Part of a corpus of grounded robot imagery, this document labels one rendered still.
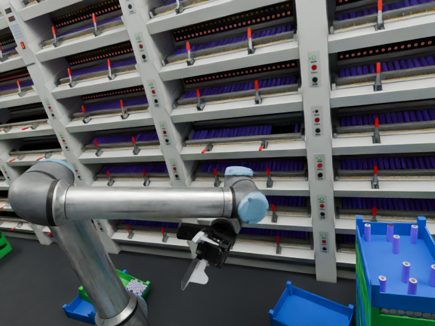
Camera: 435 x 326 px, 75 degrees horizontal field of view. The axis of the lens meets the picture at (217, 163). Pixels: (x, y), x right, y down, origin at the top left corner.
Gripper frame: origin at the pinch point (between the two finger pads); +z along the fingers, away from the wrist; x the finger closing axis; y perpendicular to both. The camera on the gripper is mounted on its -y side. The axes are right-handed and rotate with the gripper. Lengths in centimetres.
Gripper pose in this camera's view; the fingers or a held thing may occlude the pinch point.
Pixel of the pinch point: (185, 266)
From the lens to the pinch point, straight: 74.3
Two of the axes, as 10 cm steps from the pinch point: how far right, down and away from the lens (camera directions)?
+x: -2.4, 9.1, 3.5
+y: 9.0, 3.4, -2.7
